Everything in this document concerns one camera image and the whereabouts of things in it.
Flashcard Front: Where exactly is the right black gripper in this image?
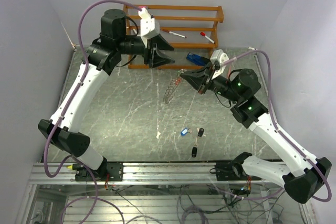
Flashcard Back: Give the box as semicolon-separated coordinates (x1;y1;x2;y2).
181;62;242;103

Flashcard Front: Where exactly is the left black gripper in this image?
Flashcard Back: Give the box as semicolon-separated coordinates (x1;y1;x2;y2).
117;33;175;69

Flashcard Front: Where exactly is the large metal keyring chain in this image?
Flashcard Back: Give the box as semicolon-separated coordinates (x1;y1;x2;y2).
162;69;187;105

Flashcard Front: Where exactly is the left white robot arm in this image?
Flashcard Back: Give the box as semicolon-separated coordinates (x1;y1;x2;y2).
38;7;175;180

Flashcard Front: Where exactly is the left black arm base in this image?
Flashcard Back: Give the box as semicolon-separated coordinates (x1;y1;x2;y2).
71;162;124;182

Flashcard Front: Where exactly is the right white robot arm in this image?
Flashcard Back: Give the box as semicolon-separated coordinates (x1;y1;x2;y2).
180;63;332;204

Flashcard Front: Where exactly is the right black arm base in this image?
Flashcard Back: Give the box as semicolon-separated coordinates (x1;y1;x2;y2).
209;161;248;182

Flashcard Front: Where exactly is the blue stapler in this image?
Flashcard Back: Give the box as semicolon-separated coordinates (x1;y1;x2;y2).
186;52;210;66

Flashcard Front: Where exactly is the red capped white marker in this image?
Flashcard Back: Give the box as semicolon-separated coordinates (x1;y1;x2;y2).
162;29;187;39

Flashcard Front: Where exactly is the red tipped white marker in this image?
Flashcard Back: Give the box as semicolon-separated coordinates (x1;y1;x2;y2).
200;32;215;44

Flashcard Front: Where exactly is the black key fob upper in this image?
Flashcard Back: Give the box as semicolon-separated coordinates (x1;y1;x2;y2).
197;128;204;137

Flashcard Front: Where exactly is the black key fob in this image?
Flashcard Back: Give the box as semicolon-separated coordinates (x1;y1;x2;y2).
197;128;204;137
191;146;197;157

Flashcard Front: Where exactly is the blue key tag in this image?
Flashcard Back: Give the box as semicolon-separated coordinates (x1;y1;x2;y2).
180;128;189;136

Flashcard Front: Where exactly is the wooden three-tier shelf rack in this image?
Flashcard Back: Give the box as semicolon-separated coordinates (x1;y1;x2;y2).
122;3;225;69

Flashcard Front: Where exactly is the black key fob lower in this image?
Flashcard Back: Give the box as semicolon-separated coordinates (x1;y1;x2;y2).
191;146;197;157

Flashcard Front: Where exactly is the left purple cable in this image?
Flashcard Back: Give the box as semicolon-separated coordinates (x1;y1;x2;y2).
43;0;144;178

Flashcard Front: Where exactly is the purple cable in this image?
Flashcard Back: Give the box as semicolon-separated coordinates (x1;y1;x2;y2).
43;0;144;178
222;49;333;202

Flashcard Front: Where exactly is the purple cable loop below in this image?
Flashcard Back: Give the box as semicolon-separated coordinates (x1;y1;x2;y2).
59;171;125;224

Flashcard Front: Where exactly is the aluminium mounting rail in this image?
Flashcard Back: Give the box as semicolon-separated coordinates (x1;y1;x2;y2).
29;156;290;187

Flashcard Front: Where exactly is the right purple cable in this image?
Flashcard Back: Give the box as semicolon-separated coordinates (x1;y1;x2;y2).
222;49;333;202

